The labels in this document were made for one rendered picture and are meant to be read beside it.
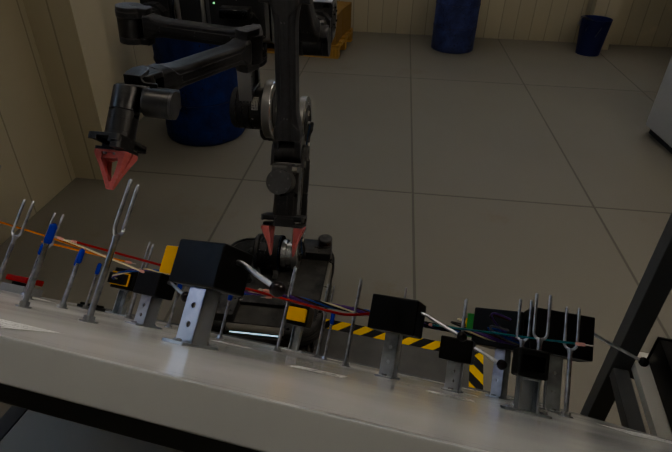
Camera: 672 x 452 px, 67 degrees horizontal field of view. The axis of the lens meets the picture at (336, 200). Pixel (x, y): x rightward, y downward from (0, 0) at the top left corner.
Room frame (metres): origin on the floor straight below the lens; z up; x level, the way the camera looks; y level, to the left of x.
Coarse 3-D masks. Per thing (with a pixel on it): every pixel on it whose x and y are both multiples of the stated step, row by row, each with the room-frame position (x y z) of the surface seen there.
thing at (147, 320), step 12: (144, 276) 0.52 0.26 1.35; (156, 276) 0.51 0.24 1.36; (168, 276) 0.52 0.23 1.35; (144, 288) 0.51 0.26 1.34; (156, 288) 0.50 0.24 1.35; (168, 288) 0.51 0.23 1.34; (144, 300) 0.50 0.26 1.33; (156, 300) 0.50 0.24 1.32; (144, 312) 0.49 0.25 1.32; (156, 312) 0.49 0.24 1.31; (144, 324) 0.47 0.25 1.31
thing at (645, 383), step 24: (648, 264) 0.68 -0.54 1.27; (648, 288) 0.65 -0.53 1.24; (648, 312) 0.64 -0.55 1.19; (624, 336) 0.65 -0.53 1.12; (624, 360) 0.64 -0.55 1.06; (600, 384) 0.65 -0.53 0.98; (624, 384) 0.60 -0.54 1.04; (648, 384) 0.59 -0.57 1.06; (600, 408) 0.64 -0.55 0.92; (624, 408) 0.55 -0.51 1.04; (648, 408) 0.54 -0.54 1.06
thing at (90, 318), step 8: (128, 184) 0.43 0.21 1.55; (128, 192) 0.42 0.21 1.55; (136, 192) 0.44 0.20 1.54; (120, 208) 0.41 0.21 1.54; (128, 208) 0.42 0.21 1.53; (120, 216) 0.41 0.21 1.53; (128, 216) 0.42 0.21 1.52; (120, 232) 0.40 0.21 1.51; (112, 240) 0.39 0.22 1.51; (112, 248) 0.39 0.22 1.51; (112, 256) 0.38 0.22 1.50; (104, 264) 0.37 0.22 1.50; (104, 272) 0.37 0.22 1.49; (104, 280) 0.36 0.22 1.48; (96, 288) 0.36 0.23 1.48; (96, 296) 0.35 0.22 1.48; (96, 304) 0.35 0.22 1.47; (88, 312) 0.34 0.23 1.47; (80, 320) 0.33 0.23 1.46; (88, 320) 0.33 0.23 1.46
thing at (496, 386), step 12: (480, 312) 0.65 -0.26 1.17; (492, 312) 0.64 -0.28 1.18; (504, 312) 0.63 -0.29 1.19; (516, 312) 0.62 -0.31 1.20; (480, 324) 0.63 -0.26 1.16; (492, 324) 0.62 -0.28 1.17; (504, 324) 0.61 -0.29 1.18; (516, 324) 0.60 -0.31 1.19; (492, 348) 0.62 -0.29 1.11; (504, 348) 0.58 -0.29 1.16; (504, 360) 0.58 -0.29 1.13; (504, 372) 0.57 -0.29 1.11; (492, 384) 0.56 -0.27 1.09; (504, 384) 0.55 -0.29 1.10; (492, 396) 0.53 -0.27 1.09; (504, 396) 0.54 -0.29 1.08
